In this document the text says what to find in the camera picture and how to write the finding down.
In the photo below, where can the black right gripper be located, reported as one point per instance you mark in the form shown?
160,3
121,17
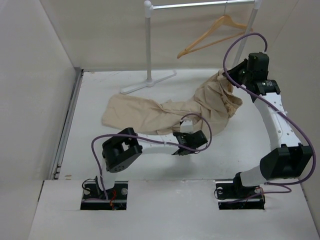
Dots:
244,64

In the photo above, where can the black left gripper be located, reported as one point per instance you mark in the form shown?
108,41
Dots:
185,134

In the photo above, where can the beige trousers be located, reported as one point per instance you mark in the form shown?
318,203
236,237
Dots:
210,108

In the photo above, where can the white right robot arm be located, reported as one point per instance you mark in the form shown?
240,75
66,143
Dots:
288,157

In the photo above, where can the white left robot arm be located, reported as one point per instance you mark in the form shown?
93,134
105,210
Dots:
115,152

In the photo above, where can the wooden clothes hanger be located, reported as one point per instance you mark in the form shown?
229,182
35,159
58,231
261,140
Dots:
231,24

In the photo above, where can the white garment rack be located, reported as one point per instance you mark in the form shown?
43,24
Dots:
148,35

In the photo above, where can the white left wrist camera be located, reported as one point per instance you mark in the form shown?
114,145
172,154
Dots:
186,126

